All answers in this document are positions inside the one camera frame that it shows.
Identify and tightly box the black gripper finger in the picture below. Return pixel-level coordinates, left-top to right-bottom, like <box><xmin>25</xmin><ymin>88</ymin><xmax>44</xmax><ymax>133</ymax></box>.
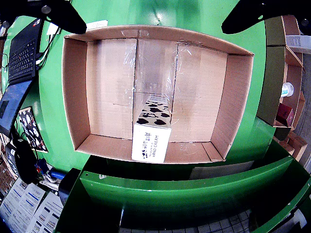
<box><xmin>0</xmin><ymin>0</ymin><xmax>87</xmax><ymax>35</ymax></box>
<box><xmin>221</xmin><ymin>0</ymin><xmax>311</xmax><ymax>35</ymax></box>

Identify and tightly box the printed instruction sheet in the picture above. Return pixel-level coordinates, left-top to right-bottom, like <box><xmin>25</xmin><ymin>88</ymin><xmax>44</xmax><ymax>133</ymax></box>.
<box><xmin>26</xmin><ymin>191</ymin><xmax>64</xmax><ymax>233</ymax></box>
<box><xmin>0</xmin><ymin>177</ymin><xmax>47</xmax><ymax>233</ymax></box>

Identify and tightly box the black device with labels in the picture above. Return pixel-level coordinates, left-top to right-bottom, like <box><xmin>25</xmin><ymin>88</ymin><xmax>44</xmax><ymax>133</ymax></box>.
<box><xmin>58</xmin><ymin>167</ymin><xmax>82</xmax><ymax>206</ymax></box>

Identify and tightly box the large shallow cardboard tray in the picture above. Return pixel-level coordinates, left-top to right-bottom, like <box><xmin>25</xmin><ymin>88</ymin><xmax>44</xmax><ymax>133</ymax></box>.
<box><xmin>62</xmin><ymin>24</ymin><xmax>255</xmax><ymax>164</ymax></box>

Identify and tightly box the green metal conveyor frame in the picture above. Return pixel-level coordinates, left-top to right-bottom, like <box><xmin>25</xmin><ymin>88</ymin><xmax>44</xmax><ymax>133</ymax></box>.
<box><xmin>55</xmin><ymin>138</ymin><xmax>311</xmax><ymax>233</ymax></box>

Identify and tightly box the blue cylindrical object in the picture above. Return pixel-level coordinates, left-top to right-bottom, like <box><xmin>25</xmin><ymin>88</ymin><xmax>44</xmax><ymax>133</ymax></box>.
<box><xmin>47</xmin><ymin>169</ymin><xmax>65</xmax><ymax>180</ymax></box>

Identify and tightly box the cow print hand cream box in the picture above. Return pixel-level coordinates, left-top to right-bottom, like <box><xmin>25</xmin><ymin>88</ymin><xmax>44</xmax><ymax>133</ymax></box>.
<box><xmin>131</xmin><ymin>94</ymin><xmax>173</xmax><ymax>164</ymax></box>

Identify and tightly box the white paper label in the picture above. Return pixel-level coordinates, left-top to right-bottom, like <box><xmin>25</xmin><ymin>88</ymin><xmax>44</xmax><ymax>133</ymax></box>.
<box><xmin>86</xmin><ymin>20</ymin><xmax>109</xmax><ymax>30</ymax></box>

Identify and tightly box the open cardboard box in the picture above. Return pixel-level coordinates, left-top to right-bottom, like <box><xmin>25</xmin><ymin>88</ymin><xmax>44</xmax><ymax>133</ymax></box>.
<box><xmin>264</xmin><ymin>15</ymin><xmax>306</xmax><ymax>71</ymax></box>

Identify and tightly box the black laptop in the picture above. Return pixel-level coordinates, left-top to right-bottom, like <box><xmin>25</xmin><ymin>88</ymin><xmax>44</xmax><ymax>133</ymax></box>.
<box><xmin>0</xmin><ymin>17</ymin><xmax>46</xmax><ymax>138</ymax></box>

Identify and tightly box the black white patterned mouse pad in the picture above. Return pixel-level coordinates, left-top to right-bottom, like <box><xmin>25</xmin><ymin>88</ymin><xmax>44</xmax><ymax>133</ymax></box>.
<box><xmin>17</xmin><ymin>106</ymin><xmax>49</xmax><ymax>153</ymax></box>

